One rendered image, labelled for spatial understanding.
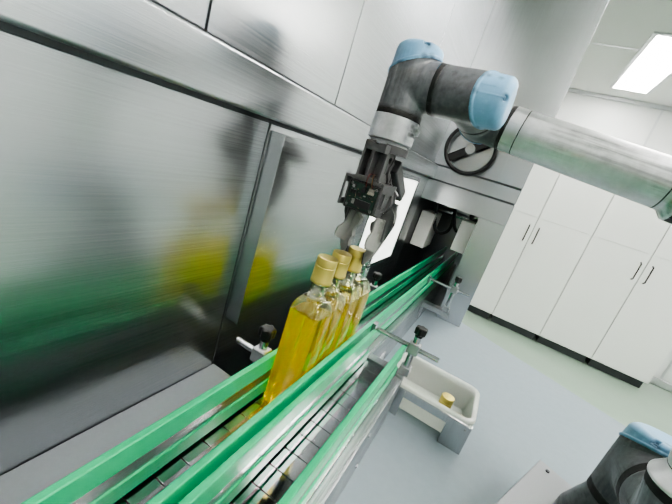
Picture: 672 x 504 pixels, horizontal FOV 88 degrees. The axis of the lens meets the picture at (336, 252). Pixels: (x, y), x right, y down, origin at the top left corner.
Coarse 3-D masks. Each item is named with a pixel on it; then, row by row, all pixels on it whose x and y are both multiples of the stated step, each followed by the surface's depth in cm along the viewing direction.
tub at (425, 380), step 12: (420, 360) 100; (420, 372) 100; (432, 372) 98; (444, 372) 97; (408, 384) 99; (420, 384) 100; (432, 384) 99; (444, 384) 97; (456, 384) 96; (468, 384) 95; (420, 396) 84; (432, 396) 97; (456, 396) 96; (468, 396) 94; (444, 408) 82; (456, 408) 95; (468, 408) 90; (468, 420) 80
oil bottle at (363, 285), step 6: (354, 282) 70; (360, 282) 70; (366, 282) 72; (360, 288) 70; (366, 288) 71; (360, 294) 70; (366, 294) 72; (360, 300) 70; (366, 300) 74; (360, 306) 72; (354, 312) 71; (360, 312) 74; (354, 318) 72; (354, 324) 73; (348, 330) 72; (354, 330) 75; (348, 336) 73
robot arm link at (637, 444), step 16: (624, 432) 58; (640, 432) 55; (656, 432) 56; (624, 448) 56; (640, 448) 54; (656, 448) 52; (608, 464) 58; (624, 464) 54; (640, 464) 52; (592, 480) 60; (608, 480) 57; (608, 496) 56
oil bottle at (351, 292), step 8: (344, 288) 65; (352, 288) 66; (352, 296) 65; (352, 304) 66; (344, 312) 65; (352, 312) 69; (344, 320) 66; (344, 328) 68; (336, 336) 67; (344, 336) 71; (336, 344) 68
